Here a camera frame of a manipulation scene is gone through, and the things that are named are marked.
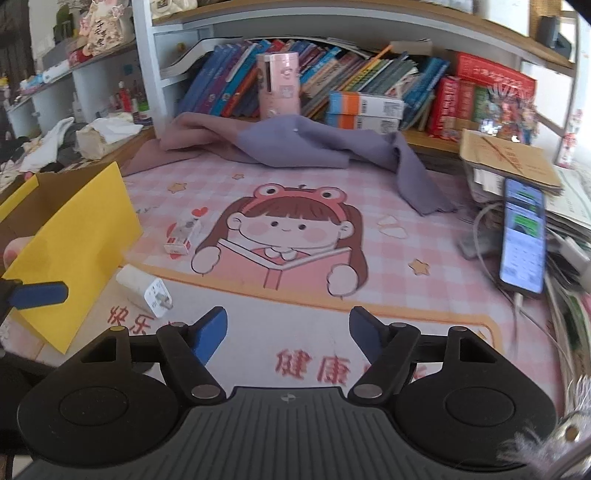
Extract pink cylindrical device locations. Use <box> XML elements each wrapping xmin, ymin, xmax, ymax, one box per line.
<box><xmin>256</xmin><ymin>52</ymin><xmax>301</xmax><ymax>120</ymax></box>

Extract smartphone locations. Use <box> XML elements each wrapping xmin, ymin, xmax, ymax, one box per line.
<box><xmin>499</xmin><ymin>178</ymin><xmax>547</xmax><ymax>297</ymax></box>

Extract left hand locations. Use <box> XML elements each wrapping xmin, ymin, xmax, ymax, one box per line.
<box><xmin>2</xmin><ymin>236</ymin><xmax>33</xmax><ymax>269</ymax></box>

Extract brown envelope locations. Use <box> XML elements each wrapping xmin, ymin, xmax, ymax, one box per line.
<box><xmin>459</xmin><ymin>130</ymin><xmax>563</xmax><ymax>194</ymax></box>

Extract orange white box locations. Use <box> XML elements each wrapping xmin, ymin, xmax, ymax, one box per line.
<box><xmin>325</xmin><ymin>91</ymin><xmax>406</xmax><ymax>134</ymax></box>

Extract red dictionary books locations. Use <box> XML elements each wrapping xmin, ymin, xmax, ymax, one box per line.
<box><xmin>426</xmin><ymin>50</ymin><xmax>537</xmax><ymax>143</ymax></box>

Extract tissue pack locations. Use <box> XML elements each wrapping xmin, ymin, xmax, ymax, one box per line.
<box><xmin>76</xmin><ymin>112</ymin><xmax>143</xmax><ymax>160</ymax></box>

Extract white charging cable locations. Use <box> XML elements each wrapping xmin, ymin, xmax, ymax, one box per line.
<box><xmin>473</xmin><ymin>202</ymin><xmax>583</xmax><ymax>379</ymax></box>

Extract pile of clothes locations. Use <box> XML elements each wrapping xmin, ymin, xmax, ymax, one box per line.
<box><xmin>1</xmin><ymin>117</ymin><xmax>74</xmax><ymax>188</ymax></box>

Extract pink cartoon table mat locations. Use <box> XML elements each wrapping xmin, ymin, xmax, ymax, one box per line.
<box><xmin>0</xmin><ymin>156</ymin><xmax>569</xmax><ymax>416</ymax></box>

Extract staples box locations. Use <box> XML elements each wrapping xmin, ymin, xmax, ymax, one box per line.
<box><xmin>163</xmin><ymin>217</ymin><xmax>202</xmax><ymax>256</ymax></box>

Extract floral doll dress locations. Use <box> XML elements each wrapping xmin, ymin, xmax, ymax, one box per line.
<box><xmin>79</xmin><ymin>1</ymin><xmax>129</xmax><ymax>57</ymax></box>

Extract white power adapter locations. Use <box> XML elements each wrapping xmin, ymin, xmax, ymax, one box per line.
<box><xmin>115</xmin><ymin>264</ymin><xmax>173</xmax><ymax>319</ymax></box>

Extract yellow cardboard box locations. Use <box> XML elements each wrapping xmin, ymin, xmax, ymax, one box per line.
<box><xmin>1</xmin><ymin>163</ymin><xmax>142</xmax><ymax>353</ymax></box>

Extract pink purple cloth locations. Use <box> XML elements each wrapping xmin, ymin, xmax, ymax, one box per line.
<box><xmin>120</xmin><ymin>113</ymin><xmax>456</xmax><ymax>216</ymax></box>

